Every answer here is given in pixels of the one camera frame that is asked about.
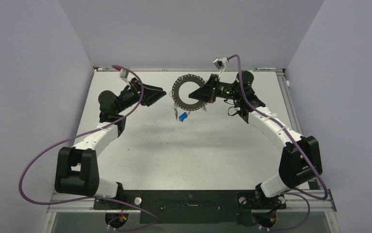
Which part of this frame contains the small silver key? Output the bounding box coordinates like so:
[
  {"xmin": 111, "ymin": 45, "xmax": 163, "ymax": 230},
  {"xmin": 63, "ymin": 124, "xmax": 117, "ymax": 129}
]
[{"xmin": 174, "ymin": 107, "xmax": 178, "ymax": 120}]

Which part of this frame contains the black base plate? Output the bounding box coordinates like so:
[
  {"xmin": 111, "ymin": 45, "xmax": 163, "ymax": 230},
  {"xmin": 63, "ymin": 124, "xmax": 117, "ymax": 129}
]
[{"xmin": 93, "ymin": 190, "xmax": 287, "ymax": 224}]

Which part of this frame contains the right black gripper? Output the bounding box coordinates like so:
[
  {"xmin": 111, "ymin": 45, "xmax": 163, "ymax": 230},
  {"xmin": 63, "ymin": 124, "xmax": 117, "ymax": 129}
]
[{"xmin": 189, "ymin": 73, "xmax": 242, "ymax": 103}]

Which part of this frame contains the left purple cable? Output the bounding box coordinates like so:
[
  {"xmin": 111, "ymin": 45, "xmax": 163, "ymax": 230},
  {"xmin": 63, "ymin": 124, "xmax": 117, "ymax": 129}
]
[{"xmin": 18, "ymin": 65, "xmax": 160, "ymax": 232}]

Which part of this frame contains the silver disc key ring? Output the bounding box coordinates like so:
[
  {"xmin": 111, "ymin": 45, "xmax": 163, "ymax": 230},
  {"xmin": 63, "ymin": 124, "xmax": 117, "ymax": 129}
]
[{"xmin": 169, "ymin": 74, "xmax": 207, "ymax": 112}]

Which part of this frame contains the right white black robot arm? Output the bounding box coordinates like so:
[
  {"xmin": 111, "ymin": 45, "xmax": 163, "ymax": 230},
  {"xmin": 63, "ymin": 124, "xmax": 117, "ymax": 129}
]
[{"xmin": 188, "ymin": 71, "xmax": 322, "ymax": 208}]

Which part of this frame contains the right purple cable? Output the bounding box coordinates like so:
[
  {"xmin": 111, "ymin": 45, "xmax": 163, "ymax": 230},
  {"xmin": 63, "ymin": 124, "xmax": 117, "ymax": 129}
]
[{"xmin": 226, "ymin": 54, "xmax": 329, "ymax": 232}]

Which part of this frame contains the aluminium frame rail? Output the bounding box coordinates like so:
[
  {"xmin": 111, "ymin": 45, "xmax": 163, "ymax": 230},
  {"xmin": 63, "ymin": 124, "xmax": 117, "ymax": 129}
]
[{"xmin": 47, "ymin": 191, "xmax": 337, "ymax": 213}]

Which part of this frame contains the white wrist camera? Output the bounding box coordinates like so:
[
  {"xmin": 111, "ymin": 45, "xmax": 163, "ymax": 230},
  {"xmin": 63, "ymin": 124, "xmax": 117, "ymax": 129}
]
[
  {"xmin": 213, "ymin": 57, "xmax": 228, "ymax": 70},
  {"xmin": 119, "ymin": 69, "xmax": 129, "ymax": 82}
]

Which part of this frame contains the purple cable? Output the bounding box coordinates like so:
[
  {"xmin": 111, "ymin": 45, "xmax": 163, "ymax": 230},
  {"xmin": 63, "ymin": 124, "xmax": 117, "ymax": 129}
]
[
  {"xmin": 226, "ymin": 54, "xmax": 329, "ymax": 232},
  {"xmin": 18, "ymin": 65, "xmax": 160, "ymax": 232}
]

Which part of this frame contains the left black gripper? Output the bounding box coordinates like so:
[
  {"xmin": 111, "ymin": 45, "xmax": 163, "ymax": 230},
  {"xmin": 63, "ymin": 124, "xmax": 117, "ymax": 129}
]
[{"xmin": 116, "ymin": 78, "xmax": 166, "ymax": 114}]

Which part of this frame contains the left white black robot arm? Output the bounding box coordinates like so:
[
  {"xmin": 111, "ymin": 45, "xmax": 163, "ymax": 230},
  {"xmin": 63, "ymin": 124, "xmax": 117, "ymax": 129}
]
[{"xmin": 55, "ymin": 78, "xmax": 167, "ymax": 209}]

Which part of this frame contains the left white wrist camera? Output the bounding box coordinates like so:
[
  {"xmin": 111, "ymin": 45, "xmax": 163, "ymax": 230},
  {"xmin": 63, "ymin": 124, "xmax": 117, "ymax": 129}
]
[{"xmin": 119, "ymin": 69, "xmax": 129, "ymax": 82}]

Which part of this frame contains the blue key tag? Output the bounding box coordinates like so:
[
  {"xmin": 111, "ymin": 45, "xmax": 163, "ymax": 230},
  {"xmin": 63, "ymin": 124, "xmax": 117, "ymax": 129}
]
[{"xmin": 178, "ymin": 112, "xmax": 188, "ymax": 122}]

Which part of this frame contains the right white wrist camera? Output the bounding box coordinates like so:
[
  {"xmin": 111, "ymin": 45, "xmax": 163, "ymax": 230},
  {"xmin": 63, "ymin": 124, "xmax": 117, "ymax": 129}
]
[{"xmin": 213, "ymin": 57, "xmax": 228, "ymax": 70}]

